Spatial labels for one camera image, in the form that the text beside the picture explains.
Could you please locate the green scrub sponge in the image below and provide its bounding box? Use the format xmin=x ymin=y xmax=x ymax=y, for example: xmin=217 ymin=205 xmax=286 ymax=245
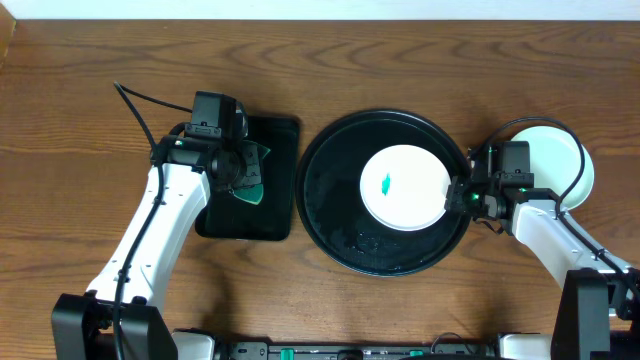
xmin=232 ymin=140 xmax=271 ymax=205

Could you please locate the white plate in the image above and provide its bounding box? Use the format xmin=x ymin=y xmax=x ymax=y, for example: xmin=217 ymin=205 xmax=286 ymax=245
xmin=359 ymin=145 xmax=451 ymax=232

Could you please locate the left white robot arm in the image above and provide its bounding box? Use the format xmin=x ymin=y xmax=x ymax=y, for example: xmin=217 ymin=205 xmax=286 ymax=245
xmin=51 ymin=135 xmax=270 ymax=359

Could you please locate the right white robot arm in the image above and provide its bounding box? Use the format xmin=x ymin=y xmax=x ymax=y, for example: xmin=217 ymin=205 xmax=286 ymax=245
xmin=444 ymin=172 xmax=639 ymax=359

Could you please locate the black rectangular tray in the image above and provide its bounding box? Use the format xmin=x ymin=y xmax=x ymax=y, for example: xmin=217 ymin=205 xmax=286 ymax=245
xmin=195 ymin=116 xmax=299 ymax=241

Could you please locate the black round tray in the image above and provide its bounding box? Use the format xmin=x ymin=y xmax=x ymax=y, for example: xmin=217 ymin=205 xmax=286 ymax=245
xmin=295 ymin=109 xmax=471 ymax=277

